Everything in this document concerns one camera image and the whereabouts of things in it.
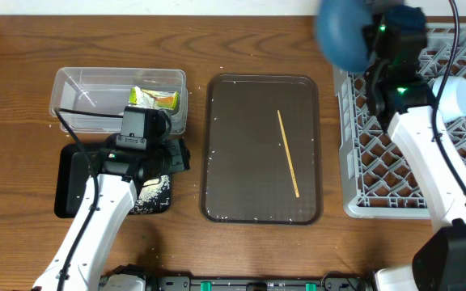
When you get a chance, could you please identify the yellow snack wrapper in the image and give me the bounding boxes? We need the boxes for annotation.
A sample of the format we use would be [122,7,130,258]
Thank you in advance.
[129,86,180,110]

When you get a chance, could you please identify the dark blue plate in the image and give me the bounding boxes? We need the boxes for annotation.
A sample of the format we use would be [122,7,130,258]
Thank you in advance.
[315,0,373,73]

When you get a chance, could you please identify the light blue rice bowl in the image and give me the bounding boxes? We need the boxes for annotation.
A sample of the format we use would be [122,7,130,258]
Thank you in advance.
[437,76,466,124]

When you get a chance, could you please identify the wooden chopstick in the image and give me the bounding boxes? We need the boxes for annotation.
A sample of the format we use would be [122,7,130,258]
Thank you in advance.
[277,109,300,198]

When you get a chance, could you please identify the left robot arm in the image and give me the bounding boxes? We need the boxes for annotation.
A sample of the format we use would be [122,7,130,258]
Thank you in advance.
[32,106,190,290]

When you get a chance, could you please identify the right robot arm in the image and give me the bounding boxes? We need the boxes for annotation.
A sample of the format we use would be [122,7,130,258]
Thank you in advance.
[364,4,466,290]

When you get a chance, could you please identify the black waste tray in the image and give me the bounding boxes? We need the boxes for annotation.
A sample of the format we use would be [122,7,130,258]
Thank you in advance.
[53,141,173,219]

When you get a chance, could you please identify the grey dishwasher rack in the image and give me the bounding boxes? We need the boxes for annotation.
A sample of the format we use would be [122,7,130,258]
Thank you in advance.
[333,23,466,219]

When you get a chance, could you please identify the clear plastic bin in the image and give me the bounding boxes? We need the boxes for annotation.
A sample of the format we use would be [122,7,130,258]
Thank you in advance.
[49,67,188,135]

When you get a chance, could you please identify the spilled white rice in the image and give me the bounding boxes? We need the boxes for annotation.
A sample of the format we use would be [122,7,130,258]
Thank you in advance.
[129,175,172,215]

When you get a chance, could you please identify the brown serving tray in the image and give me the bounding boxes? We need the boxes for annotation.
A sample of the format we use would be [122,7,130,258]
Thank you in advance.
[200,74,323,226]

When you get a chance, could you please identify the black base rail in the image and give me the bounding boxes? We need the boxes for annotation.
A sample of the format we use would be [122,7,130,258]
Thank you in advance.
[99,275,375,291]

